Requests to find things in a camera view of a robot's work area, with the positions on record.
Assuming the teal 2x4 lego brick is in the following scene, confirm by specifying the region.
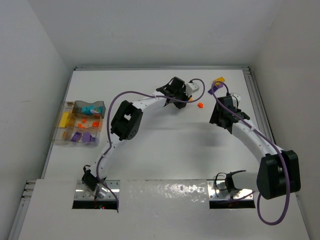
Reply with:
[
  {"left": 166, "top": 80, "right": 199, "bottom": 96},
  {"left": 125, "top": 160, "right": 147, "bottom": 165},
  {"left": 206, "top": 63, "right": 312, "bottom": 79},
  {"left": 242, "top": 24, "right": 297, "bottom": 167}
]
[{"left": 80, "top": 106, "right": 92, "bottom": 116}]

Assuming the purple arch lego brick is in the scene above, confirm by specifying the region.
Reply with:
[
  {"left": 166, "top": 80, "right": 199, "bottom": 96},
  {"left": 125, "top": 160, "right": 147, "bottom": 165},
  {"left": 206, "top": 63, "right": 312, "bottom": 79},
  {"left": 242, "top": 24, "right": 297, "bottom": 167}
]
[{"left": 82, "top": 132, "right": 96, "bottom": 143}]

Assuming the lilac lego brick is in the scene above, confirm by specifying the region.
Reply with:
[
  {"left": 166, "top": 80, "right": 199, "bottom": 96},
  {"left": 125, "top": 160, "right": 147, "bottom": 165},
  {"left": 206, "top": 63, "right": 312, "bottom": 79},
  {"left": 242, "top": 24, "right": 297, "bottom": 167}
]
[{"left": 70, "top": 131, "right": 82, "bottom": 143}]

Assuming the yellow long lego plate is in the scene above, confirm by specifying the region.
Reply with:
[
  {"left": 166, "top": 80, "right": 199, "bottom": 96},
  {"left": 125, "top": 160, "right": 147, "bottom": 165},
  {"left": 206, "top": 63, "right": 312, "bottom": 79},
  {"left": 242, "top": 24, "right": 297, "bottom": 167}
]
[{"left": 58, "top": 111, "right": 70, "bottom": 128}]

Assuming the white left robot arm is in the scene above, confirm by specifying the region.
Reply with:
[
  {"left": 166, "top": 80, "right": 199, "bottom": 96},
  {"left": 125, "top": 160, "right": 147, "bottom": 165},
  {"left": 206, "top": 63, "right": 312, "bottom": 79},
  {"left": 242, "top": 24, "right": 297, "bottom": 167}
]
[{"left": 81, "top": 77, "right": 199, "bottom": 192}]

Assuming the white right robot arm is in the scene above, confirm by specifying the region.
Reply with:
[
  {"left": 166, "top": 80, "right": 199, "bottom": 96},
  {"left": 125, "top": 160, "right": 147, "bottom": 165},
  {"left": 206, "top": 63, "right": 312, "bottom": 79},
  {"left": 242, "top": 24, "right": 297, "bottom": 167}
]
[{"left": 209, "top": 95, "right": 301, "bottom": 200}]

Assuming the orange lego flower piece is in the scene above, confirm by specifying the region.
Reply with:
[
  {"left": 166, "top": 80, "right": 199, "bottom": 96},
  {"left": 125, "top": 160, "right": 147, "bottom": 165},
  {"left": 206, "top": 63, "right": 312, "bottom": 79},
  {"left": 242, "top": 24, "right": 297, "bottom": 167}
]
[{"left": 197, "top": 102, "right": 204, "bottom": 109}]

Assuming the purple flat lego plate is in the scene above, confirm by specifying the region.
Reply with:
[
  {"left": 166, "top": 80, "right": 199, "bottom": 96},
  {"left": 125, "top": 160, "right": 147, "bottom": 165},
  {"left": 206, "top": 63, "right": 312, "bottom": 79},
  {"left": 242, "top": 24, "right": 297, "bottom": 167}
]
[{"left": 207, "top": 83, "right": 224, "bottom": 95}]

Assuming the yellow lego brick far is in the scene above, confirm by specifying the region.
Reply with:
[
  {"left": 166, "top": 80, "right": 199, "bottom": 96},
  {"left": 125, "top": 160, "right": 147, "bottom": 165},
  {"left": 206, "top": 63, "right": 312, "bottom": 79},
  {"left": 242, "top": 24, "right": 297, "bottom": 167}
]
[{"left": 214, "top": 77, "right": 225, "bottom": 82}]

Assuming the smoky grey transparent container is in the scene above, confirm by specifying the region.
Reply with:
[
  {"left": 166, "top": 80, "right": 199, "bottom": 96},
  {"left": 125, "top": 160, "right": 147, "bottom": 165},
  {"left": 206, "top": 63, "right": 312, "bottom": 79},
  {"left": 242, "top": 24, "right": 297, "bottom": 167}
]
[{"left": 72, "top": 100, "right": 106, "bottom": 119}]

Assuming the clear transparent container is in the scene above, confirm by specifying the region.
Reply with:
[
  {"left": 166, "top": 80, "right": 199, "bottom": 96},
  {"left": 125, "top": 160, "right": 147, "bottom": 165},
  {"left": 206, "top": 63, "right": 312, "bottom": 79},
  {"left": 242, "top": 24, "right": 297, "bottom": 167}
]
[{"left": 64, "top": 128, "right": 100, "bottom": 146}]

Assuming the clear container far left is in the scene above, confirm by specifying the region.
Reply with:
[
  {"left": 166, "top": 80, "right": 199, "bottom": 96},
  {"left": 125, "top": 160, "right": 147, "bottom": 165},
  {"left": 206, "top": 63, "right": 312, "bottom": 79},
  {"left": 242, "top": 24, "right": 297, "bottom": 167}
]
[{"left": 50, "top": 101, "right": 76, "bottom": 145}]

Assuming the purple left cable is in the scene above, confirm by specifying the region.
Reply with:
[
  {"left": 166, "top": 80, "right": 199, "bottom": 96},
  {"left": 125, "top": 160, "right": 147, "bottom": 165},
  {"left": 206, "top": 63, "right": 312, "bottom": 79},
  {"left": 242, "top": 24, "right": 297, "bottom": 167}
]
[{"left": 96, "top": 78, "right": 206, "bottom": 208}]

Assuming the purple cable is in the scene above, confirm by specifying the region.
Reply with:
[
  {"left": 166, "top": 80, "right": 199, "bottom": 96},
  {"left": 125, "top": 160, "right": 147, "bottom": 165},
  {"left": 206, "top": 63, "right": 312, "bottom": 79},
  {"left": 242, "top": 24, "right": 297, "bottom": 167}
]
[
  {"left": 211, "top": 81, "right": 291, "bottom": 226},
  {"left": 96, "top": 78, "right": 206, "bottom": 208}
]

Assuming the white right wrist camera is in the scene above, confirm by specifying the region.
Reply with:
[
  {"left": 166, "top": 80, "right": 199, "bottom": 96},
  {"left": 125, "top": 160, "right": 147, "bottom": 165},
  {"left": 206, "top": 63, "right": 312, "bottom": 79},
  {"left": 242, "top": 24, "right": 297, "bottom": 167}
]
[{"left": 230, "top": 93, "right": 241, "bottom": 105}]

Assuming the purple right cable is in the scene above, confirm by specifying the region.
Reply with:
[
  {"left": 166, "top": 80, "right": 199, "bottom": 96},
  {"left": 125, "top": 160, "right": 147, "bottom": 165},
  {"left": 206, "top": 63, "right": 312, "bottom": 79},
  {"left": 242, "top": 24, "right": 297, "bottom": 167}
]
[{"left": 211, "top": 81, "right": 291, "bottom": 226}]

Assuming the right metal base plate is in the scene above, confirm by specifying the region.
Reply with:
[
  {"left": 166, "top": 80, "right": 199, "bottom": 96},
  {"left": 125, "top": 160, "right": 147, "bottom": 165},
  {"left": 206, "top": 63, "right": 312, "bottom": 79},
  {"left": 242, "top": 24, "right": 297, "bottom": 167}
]
[{"left": 206, "top": 179, "right": 255, "bottom": 201}]

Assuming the metal base plate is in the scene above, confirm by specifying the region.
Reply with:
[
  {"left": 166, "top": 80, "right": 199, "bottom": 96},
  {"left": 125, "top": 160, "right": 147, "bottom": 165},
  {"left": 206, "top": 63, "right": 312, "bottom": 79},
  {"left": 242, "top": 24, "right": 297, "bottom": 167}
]
[
  {"left": 73, "top": 180, "right": 121, "bottom": 201},
  {"left": 206, "top": 179, "right": 255, "bottom": 201}
]

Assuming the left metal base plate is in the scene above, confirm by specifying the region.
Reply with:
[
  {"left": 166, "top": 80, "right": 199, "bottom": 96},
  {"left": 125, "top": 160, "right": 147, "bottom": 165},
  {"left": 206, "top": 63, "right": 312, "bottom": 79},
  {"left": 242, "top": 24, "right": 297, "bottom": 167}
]
[{"left": 73, "top": 180, "right": 121, "bottom": 201}]

